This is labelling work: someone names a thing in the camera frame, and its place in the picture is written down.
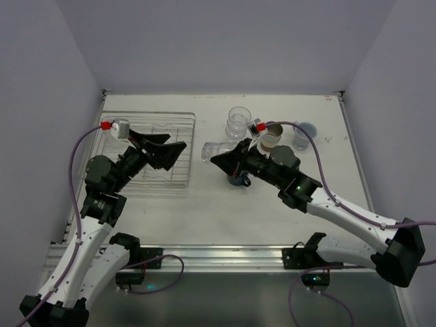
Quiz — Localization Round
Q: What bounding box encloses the dark blue mug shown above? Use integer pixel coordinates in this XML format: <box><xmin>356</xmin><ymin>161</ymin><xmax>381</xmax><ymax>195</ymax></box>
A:
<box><xmin>226</xmin><ymin>172</ymin><xmax>251</xmax><ymax>187</ymax></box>

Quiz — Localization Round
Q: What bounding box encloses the clear faceted glass tumbler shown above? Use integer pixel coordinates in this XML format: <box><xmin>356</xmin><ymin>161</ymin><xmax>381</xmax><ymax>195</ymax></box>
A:
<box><xmin>201</xmin><ymin>142</ymin><xmax>238</xmax><ymax>163</ymax></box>

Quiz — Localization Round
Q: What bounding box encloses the white brown banded cup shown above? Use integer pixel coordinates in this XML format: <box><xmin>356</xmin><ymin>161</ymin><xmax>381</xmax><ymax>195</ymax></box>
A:
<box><xmin>260</xmin><ymin>124</ymin><xmax>283</xmax><ymax>153</ymax></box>

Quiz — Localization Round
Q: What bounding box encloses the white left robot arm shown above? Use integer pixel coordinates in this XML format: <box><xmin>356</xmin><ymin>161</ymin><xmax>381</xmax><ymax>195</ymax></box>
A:
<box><xmin>19</xmin><ymin>129</ymin><xmax>187</xmax><ymax>326</ymax></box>

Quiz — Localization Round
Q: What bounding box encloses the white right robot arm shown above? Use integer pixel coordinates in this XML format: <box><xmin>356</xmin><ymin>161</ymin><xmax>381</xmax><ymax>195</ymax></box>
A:
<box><xmin>211</xmin><ymin>139</ymin><xmax>425</xmax><ymax>287</ymax></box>

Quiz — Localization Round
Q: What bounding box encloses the metal wire dish rack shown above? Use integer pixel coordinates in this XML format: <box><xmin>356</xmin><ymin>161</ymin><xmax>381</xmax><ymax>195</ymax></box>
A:
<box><xmin>101</xmin><ymin>111</ymin><xmax>196</xmax><ymax>190</ymax></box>

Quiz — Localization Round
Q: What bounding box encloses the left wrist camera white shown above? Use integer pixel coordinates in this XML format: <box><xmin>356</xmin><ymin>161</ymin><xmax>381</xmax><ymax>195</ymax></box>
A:
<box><xmin>110</xmin><ymin>119</ymin><xmax>131</xmax><ymax>142</ymax></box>

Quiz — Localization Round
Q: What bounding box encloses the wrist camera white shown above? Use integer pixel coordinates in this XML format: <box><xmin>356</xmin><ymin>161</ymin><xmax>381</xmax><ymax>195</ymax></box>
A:
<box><xmin>247</xmin><ymin>119</ymin><xmax>268</xmax><ymax>150</ymax></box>
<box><xmin>110</xmin><ymin>119</ymin><xmax>131</xmax><ymax>142</ymax></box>

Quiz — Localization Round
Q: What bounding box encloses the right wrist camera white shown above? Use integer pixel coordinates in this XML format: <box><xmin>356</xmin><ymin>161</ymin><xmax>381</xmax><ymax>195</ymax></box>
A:
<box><xmin>247</xmin><ymin>119</ymin><xmax>268</xmax><ymax>150</ymax></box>

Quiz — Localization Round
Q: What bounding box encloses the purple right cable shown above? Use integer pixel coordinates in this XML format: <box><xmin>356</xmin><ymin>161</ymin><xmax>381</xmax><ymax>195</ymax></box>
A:
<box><xmin>257</xmin><ymin>119</ymin><xmax>436</xmax><ymax>327</ymax></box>

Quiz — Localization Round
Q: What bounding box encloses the purple cable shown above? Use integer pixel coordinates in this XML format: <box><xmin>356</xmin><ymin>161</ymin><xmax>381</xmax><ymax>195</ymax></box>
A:
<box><xmin>16</xmin><ymin>122</ymin><xmax>185</xmax><ymax>327</ymax></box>
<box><xmin>257</xmin><ymin>119</ymin><xmax>436</xmax><ymax>327</ymax></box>

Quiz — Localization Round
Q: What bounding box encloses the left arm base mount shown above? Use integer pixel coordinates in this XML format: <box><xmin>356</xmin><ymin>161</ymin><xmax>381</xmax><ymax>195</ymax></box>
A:
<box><xmin>115</xmin><ymin>247</ymin><xmax>164</xmax><ymax>290</ymax></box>

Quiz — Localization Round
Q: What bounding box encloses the aluminium front rail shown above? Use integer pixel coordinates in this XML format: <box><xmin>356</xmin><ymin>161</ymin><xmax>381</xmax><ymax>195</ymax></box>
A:
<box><xmin>42</xmin><ymin>244</ymin><xmax>375</xmax><ymax>273</ymax></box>

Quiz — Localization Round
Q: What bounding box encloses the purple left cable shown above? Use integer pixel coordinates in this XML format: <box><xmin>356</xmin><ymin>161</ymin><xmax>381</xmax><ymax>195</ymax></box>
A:
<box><xmin>16</xmin><ymin>122</ymin><xmax>185</xmax><ymax>327</ymax></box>

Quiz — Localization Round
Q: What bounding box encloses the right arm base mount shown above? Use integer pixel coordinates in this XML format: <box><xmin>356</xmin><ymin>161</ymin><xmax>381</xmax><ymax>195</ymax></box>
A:
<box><xmin>281</xmin><ymin>232</ymin><xmax>343</xmax><ymax>292</ymax></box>

